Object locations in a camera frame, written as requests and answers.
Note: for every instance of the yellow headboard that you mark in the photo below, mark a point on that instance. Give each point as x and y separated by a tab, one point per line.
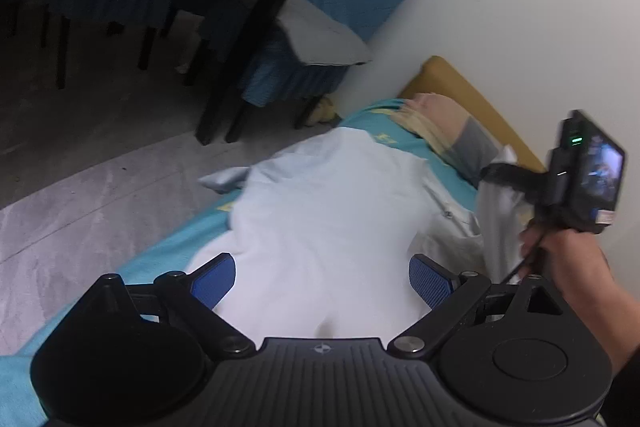
452	78

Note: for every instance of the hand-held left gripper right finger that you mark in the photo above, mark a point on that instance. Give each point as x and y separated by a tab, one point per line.
431	281

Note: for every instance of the folded grey garment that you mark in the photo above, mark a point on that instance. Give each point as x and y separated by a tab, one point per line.
475	147

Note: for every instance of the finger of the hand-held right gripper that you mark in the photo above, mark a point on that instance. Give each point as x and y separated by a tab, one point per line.
507	178

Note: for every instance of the dark chair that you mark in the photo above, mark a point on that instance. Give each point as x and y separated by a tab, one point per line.
220	2

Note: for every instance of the white shirt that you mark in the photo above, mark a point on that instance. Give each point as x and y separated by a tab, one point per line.
325	227

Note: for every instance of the person's right forearm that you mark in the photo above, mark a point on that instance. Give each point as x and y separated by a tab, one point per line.
617	322

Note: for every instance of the yellow cloth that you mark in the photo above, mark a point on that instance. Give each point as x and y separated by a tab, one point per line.
322	112

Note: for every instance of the teal bed sheet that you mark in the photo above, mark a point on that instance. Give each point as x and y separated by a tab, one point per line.
150	268

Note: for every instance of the person's right hand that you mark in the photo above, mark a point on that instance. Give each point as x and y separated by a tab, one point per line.
570	259

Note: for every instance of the white table with black legs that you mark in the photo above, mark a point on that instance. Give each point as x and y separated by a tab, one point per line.
280	2

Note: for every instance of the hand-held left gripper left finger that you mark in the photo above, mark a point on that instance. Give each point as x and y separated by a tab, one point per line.
216	281

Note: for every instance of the grey seat cushion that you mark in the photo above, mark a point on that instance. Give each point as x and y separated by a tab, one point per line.
312	34

